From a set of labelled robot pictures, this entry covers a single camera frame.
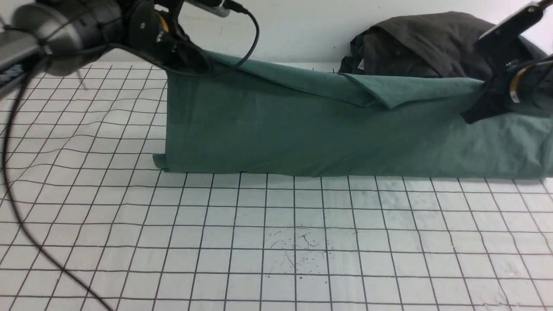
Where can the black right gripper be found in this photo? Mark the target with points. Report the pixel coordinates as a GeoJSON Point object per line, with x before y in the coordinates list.
{"type": "Point", "coordinates": [500, 95]}

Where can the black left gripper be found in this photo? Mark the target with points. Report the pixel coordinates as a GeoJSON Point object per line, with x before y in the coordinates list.
{"type": "Point", "coordinates": [153, 31]}

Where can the green long-sleeved shirt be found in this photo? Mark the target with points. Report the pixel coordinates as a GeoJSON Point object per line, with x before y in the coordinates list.
{"type": "Point", "coordinates": [270, 118]}

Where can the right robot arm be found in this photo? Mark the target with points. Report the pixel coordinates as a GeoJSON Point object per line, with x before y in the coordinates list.
{"type": "Point", "coordinates": [521, 88]}

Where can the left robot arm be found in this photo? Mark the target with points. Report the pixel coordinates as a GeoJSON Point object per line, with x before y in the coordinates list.
{"type": "Point", "coordinates": [74, 33]}

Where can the dark brown garment pile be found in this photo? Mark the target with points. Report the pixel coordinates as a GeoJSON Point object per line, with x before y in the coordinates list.
{"type": "Point", "coordinates": [439, 45]}

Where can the white grid-patterned tablecloth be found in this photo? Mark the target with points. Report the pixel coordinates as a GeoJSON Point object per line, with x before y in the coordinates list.
{"type": "Point", "coordinates": [145, 240]}

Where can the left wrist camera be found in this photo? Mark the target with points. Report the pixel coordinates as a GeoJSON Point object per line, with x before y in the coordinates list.
{"type": "Point", "coordinates": [221, 8]}

